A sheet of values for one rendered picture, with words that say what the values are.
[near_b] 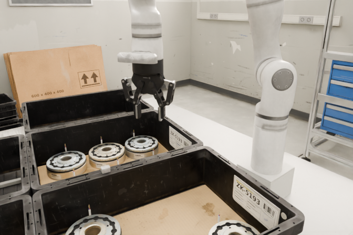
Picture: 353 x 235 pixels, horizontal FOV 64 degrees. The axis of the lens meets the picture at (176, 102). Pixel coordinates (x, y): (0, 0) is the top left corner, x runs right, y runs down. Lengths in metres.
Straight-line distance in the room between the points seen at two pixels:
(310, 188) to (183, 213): 0.52
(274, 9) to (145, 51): 0.33
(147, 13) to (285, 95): 0.41
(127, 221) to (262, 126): 0.44
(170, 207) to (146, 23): 0.41
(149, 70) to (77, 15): 3.12
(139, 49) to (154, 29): 0.05
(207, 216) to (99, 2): 3.42
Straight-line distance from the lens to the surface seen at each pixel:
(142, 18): 0.65
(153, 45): 0.65
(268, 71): 0.78
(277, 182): 0.90
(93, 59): 3.67
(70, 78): 3.57
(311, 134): 2.60
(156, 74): 0.68
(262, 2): 0.76
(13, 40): 3.59
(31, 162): 0.72
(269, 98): 0.79
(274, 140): 0.84
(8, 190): 0.85
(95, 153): 0.86
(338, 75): 2.42
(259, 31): 0.79
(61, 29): 3.69
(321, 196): 1.03
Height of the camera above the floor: 1.26
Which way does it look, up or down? 19 degrees down
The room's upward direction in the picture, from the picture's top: straight up
